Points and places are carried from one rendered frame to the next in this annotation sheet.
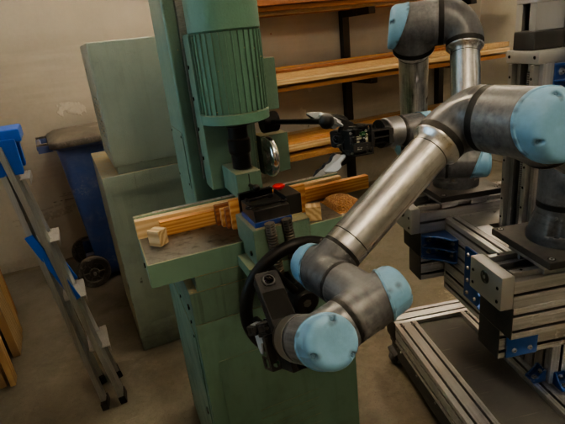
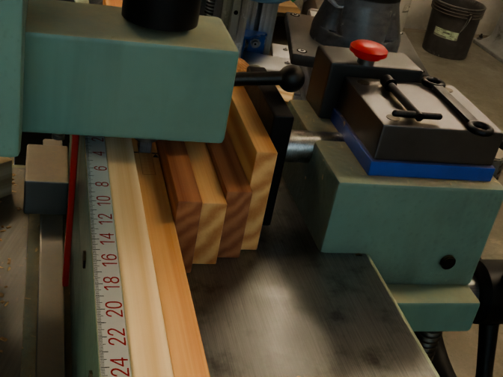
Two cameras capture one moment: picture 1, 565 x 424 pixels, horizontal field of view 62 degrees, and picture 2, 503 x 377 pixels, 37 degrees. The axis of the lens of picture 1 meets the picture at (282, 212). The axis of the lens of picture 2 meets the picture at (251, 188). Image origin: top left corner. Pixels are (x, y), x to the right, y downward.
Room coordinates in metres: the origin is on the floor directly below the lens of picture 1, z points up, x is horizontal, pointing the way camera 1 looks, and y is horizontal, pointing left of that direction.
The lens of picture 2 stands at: (1.12, 0.58, 1.20)
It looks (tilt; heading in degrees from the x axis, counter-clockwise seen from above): 29 degrees down; 272
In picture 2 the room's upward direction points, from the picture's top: 12 degrees clockwise
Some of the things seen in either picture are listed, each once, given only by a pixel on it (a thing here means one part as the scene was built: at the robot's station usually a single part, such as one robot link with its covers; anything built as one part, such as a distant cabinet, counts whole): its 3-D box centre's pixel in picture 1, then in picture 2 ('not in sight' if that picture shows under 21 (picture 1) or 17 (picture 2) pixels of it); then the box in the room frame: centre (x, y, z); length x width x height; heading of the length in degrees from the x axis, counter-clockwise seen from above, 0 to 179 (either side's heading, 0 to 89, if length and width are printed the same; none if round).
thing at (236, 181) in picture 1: (243, 182); (123, 80); (1.24, 0.10, 0.99); 0.14 x 0.07 x 0.09; 20
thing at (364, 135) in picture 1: (364, 137); not in sight; (1.13, -0.22, 1.10); 0.12 x 0.09 x 0.08; 110
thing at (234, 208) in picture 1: (268, 205); (227, 132); (1.17, 0.03, 0.94); 0.21 x 0.01 x 0.08; 110
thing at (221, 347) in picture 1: (257, 353); not in sight; (1.33, 0.14, 0.36); 0.58 x 0.45 x 0.71; 20
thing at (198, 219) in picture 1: (271, 203); (133, 130); (1.24, 0.03, 0.92); 0.62 x 0.02 x 0.04; 110
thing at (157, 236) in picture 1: (157, 236); not in sight; (1.08, 0.32, 0.92); 0.04 x 0.03 x 0.04; 63
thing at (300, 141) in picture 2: (261, 209); (296, 146); (1.11, 0.05, 0.95); 0.09 x 0.07 x 0.09; 110
